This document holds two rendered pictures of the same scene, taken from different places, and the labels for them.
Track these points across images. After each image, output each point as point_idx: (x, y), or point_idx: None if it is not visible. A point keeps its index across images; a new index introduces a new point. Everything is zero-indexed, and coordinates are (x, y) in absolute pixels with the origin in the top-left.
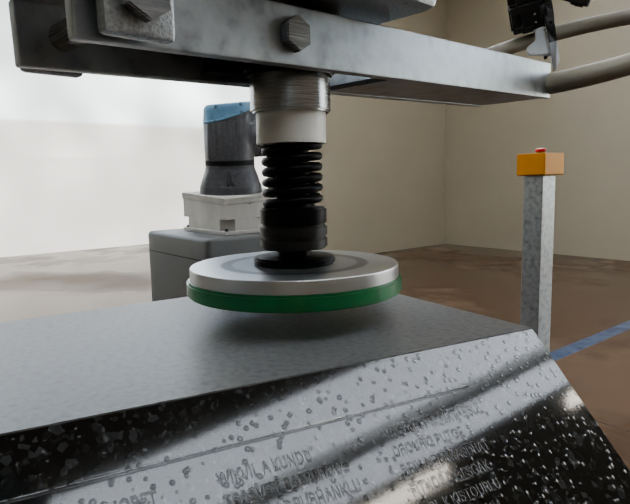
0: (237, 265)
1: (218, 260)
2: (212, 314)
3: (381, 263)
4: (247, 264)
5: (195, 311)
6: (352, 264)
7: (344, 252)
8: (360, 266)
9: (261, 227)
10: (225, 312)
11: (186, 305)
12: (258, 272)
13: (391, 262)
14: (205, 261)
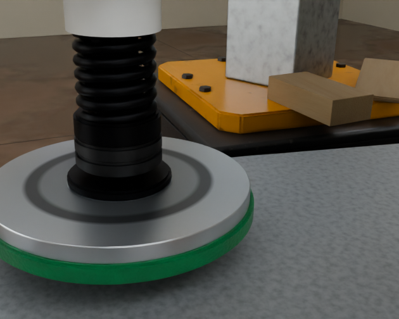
0: (191, 181)
1: (212, 206)
2: (221, 266)
3: (33, 159)
4: (178, 182)
5: (246, 281)
6: (64, 161)
7: (10, 211)
8: (64, 155)
9: (159, 138)
10: (204, 269)
11: (263, 310)
12: (176, 157)
13: (18, 160)
14: (231, 205)
